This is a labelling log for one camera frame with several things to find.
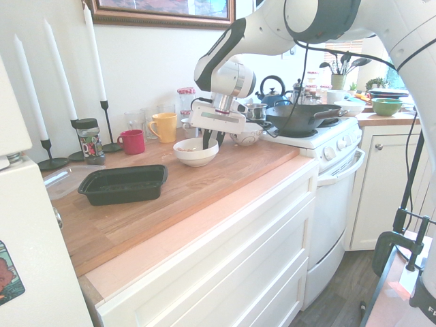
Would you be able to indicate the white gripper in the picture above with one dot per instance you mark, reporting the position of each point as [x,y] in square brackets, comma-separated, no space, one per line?
[218,119]

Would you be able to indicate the plain white bowl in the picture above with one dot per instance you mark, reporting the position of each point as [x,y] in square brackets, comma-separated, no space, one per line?
[194,158]

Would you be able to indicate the small white striped mug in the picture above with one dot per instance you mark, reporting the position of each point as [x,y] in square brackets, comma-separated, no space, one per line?
[187,129]

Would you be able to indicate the white bowl with swirl pattern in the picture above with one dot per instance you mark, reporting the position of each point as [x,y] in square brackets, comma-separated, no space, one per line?
[251,137]

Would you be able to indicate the short red checkered lid jar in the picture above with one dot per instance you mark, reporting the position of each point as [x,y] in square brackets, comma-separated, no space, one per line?
[185,114]

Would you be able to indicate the yellow mug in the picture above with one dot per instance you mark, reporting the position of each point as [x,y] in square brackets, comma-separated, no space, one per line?
[167,129]

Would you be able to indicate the tall red checkered lid jar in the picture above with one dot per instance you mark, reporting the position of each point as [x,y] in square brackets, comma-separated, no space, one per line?
[186,98]

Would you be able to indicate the stainless steel pot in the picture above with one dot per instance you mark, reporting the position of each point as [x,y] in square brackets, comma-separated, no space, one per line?
[257,111]

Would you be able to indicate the clear drinking glass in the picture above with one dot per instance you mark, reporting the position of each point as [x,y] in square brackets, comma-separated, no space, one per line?
[133,119]
[167,108]
[149,116]

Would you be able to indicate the blue kettle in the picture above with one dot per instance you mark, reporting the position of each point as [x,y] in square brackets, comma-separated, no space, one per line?
[272,97]

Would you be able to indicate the red mug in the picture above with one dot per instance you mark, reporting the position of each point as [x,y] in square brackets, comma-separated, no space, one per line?
[134,143]

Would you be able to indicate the black wok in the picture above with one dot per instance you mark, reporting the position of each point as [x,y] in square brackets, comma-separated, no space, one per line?
[296,119]

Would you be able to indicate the glass french press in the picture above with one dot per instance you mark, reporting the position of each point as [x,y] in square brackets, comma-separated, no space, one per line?
[299,93]

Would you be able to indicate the black plastic food container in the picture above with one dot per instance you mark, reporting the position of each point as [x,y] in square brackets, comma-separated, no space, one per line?
[119,197]

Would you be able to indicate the white drawer cabinet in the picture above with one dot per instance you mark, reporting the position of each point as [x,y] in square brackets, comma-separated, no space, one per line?
[221,255]

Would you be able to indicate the black lidded spice jar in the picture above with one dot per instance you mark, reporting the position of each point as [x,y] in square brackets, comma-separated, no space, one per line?
[89,143]

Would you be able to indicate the white round canister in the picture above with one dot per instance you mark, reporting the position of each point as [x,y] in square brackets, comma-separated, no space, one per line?
[335,97]

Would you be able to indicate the white stove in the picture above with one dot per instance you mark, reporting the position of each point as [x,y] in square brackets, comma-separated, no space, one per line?
[330,204]

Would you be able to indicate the black kitchen utensil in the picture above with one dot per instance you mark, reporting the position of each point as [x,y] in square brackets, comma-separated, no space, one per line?
[346,58]
[361,62]
[333,56]
[324,64]

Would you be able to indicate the pale green utensil crock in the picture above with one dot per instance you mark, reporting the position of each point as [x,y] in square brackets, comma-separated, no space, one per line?
[338,81]

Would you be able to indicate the wide white serving bowl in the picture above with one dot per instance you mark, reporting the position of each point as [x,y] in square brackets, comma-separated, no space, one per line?
[349,108]

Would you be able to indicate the white taper candle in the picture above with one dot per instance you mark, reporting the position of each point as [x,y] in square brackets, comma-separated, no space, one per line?
[30,88]
[61,71]
[95,54]

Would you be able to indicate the wooden window blind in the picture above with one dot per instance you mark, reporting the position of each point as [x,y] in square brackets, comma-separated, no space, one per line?
[344,46]

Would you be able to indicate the clear plastic lid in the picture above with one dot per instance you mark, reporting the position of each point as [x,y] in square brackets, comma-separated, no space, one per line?
[58,187]

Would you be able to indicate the green potted plant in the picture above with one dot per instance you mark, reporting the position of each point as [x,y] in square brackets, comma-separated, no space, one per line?
[376,83]

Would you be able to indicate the white cabinet with knob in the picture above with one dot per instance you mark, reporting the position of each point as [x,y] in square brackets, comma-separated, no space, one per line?
[378,190]

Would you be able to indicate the green bowl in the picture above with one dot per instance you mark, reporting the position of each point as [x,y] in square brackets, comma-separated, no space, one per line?
[386,108]

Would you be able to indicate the dark plate stack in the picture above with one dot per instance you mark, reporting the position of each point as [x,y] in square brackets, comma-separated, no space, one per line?
[388,93]

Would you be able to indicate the black stand pole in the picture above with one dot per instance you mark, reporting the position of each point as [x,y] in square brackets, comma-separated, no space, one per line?
[410,173]

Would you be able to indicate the black metal C-clamp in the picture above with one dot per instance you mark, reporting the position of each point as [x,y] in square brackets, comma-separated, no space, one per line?
[383,245]

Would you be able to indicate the white refrigerator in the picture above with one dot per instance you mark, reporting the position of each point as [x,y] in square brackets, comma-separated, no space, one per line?
[30,238]

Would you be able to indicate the wooden robot mounting table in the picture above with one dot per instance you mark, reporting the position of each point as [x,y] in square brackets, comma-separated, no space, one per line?
[385,306]

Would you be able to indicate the colourful fridge sticker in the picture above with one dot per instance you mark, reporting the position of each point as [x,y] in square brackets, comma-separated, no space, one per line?
[10,272]

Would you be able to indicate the framed picture, brown frame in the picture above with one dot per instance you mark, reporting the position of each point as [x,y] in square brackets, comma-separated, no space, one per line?
[163,20]

